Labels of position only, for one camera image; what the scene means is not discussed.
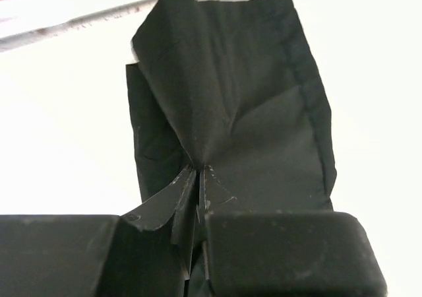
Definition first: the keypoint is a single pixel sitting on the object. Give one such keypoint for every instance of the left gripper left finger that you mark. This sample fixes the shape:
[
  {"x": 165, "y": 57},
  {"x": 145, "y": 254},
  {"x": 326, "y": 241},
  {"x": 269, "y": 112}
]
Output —
[{"x": 167, "y": 221}]

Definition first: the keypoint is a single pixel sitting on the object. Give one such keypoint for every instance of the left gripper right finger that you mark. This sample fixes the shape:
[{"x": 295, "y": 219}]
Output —
[{"x": 218, "y": 230}]

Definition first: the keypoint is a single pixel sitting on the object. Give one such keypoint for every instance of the black trousers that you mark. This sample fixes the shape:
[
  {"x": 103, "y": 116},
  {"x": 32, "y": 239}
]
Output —
[{"x": 231, "y": 87}]

